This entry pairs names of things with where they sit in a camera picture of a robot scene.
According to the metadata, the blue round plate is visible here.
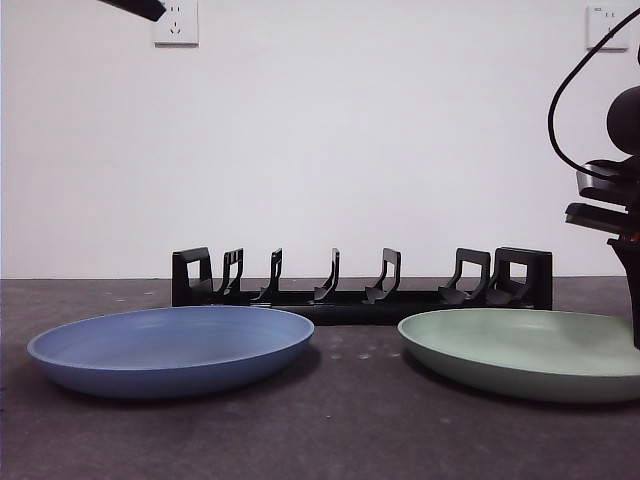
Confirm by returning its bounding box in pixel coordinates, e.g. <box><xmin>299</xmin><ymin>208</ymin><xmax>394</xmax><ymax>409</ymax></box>
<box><xmin>26</xmin><ymin>305</ymin><xmax>316</xmax><ymax>400</ymax></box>

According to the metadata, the white wall socket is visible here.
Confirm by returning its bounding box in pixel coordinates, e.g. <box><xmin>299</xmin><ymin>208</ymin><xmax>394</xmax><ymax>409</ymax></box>
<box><xmin>585</xmin><ymin>5</ymin><xmax>631</xmax><ymax>52</ymax></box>
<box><xmin>152</xmin><ymin>0</ymin><xmax>200</xmax><ymax>49</ymax></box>

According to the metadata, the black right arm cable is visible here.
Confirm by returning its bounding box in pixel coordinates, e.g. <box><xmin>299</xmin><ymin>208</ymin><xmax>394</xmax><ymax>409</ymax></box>
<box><xmin>548</xmin><ymin>4</ymin><xmax>640</xmax><ymax>171</ymax></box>

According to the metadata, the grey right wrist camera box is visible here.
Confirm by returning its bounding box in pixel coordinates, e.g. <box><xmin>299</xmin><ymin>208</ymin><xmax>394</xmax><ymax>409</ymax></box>
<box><xmin>574</xmin><ymin>158</ymin><xmax>632</xmax><ymax>201</ymax></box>

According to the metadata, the green round plate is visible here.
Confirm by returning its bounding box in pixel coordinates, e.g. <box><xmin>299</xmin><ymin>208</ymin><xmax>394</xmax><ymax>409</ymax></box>
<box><xmin>397</xmin><ymin>307</ymin><xmax>640</xmax><ymax>405</ymax></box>

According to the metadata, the black plastic plate rack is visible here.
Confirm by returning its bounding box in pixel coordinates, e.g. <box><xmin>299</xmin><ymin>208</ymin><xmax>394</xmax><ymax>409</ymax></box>
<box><xmin>171</xmin><ymin>246</ymin><xmax>555</xmax><ymax>326</ymax></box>

